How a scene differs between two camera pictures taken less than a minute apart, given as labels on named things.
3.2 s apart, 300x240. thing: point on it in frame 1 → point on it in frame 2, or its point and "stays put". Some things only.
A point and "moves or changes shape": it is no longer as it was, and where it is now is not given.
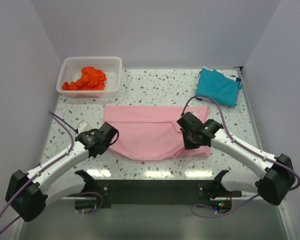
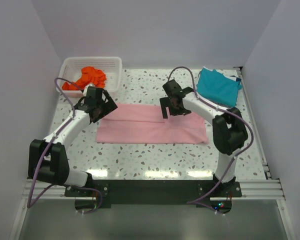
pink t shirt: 152,132 moves or changes shape
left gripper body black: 105,147 → 99,104
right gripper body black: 189,142 → 178,110
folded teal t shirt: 214,84 stays put
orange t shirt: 91,79 stays put
